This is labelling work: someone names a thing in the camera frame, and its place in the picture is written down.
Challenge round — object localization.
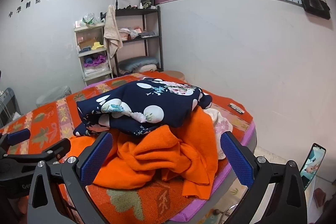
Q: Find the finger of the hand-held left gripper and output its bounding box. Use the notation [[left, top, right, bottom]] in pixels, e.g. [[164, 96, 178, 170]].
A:
[[0, 138, 72, 169], [0, 128, 31, 154]]

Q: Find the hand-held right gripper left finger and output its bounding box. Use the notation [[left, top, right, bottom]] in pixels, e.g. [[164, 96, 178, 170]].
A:
[[26, 132, 114, 224]]

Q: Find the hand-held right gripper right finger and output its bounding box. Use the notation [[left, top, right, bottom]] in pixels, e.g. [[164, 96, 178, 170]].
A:
[[220, 132, 308, 224]]

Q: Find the orange knit garment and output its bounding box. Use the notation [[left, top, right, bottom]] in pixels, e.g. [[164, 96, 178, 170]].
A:
[[69, 107, 219, 199]]

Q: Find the navy floral polka-dot garment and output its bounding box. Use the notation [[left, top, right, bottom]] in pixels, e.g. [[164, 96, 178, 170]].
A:
[[73, 78, 213, 137]]

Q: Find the orange leaf-patterned blanket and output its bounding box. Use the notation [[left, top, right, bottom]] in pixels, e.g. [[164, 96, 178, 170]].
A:
[[0, 71, 254, 224]]

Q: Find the pale pink garment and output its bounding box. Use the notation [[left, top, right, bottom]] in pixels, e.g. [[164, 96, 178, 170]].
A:
[[203, 108, 234, 160]]

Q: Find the grey round bin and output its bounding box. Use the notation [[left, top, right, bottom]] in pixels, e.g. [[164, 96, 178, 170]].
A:
[[36, 86, 72, 107]]

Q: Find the small black silver tag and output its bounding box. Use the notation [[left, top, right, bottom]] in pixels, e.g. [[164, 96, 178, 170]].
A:
[[228, 103, 245, 114]]

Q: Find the smartphone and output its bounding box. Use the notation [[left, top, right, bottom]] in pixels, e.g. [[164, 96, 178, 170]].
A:
[[299, 143, 327, 191]]

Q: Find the purple cloth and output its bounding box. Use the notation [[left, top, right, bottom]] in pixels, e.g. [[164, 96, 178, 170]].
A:
[[83, 55, 107, 67]]

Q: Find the grey pillow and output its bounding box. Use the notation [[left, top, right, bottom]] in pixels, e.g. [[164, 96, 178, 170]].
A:
[[118, 56, 159, 73]]

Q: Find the beige round cushion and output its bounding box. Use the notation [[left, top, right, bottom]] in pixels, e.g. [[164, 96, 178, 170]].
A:
[[161, 70, 187, 83]]

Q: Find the white plastic shelf rack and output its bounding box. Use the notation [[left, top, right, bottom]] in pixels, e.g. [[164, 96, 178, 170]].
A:
[[73, 21, 114, 86]]

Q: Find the beige towel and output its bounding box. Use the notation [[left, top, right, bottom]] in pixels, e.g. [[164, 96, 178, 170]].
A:
[[103, 5, 123, 59]]

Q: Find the clear plastic bag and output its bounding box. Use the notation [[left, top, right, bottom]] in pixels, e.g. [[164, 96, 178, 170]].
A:
[[81, 13, 101, 25]]

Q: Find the black metal shelf rack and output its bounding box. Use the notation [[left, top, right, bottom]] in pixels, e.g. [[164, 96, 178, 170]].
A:
[[113, 6, 164, 75]]

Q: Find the black box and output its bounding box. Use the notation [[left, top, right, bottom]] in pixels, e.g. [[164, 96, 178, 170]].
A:
[[140, 0, 156, 10]]

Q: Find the black wall frame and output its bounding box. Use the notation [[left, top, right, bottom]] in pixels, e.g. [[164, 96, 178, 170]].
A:
[[299, 0, 331, 20]]

